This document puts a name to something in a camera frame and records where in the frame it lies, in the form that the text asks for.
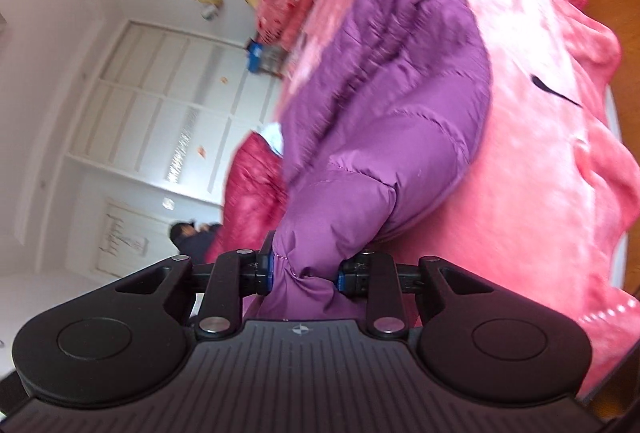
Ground purple down jacket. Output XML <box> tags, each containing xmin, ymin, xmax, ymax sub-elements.
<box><xmin>250</xmin><ymin>0</ymin><xmax>491</xmax><ymax>320</ymax></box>

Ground white door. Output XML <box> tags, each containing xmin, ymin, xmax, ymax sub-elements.
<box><xmin>96</xmin><ymin>199</ymin><xmax>176</xmax><ymax>277</ymax></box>

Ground person in black cap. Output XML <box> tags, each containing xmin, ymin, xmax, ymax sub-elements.
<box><xmin>169</xmin><ymin>221</ymin><xmax>221</xmax><ymax>265</ymax></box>

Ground pink bed blanket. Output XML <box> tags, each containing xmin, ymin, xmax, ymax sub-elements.
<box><xmin>280</xmin><ymin>0</ymin><xmax>639</xmax><ymax>393</ymax></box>

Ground magenta down jacket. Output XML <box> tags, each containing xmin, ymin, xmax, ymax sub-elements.
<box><xmin>205</xmin><ymin>132</ymin><xmax>288</xmax><ymax>264</ymax></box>

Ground white wardrobe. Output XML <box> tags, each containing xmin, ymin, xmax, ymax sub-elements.
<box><xmin>68</xmin><ymin>22</ymin><xmax>281</xmax><ymax>205</ymax></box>

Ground light blue garment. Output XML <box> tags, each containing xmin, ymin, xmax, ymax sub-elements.
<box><xmin>259</xmin><ymin>122</ymin><xmax>283</xmax><ymax>158</ymax></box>

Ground bedside clutter boxes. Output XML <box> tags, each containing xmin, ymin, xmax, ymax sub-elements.
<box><xmin>245</xmin><ymin>38</ymin><xmax>288</xmax><ymax>78</ymax></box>

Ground wall hanging ornament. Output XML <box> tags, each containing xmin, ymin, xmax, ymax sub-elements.
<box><xmin>194</xmin><ymin>0</ymin><xmax>224</xmax><ymax>21</ymax></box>

